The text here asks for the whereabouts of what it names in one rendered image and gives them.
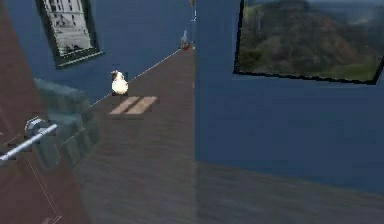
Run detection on rocking horse green red wheels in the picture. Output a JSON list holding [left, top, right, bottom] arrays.
[[180, 29, 191, 51]]

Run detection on white round toy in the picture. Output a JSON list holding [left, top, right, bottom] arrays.
[[110, 69, 130, 96]]

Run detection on black framed landscape picture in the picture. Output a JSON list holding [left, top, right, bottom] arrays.
[[233, 0, 384, 86]]

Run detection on black framed grey picture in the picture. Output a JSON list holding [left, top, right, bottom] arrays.
[[34, 0, 104, 70]]

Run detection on brown room door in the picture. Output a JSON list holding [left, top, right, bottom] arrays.
[[0, 0, 93, 224]]

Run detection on silver door handle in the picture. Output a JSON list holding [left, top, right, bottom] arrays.
[[0, 116, 59, 162]]

